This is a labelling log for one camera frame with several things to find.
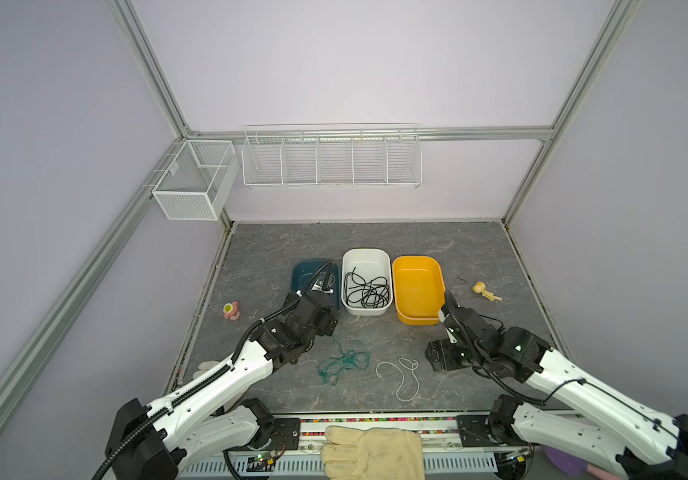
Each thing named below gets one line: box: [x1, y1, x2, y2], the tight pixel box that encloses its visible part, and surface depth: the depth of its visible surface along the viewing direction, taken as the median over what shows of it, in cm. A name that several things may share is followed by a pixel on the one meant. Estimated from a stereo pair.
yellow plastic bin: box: [392, 255, 446, 326], surface depth 102 cm
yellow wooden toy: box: [472, 281, 503, 301], surface depth 101 cm
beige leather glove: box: [321, 426, 425, 480], surface depth 72 cm
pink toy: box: [223, 301, 241, 321], surface depth 93 cm
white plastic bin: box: [341, 248, 393, 316], surface depth 104 cm
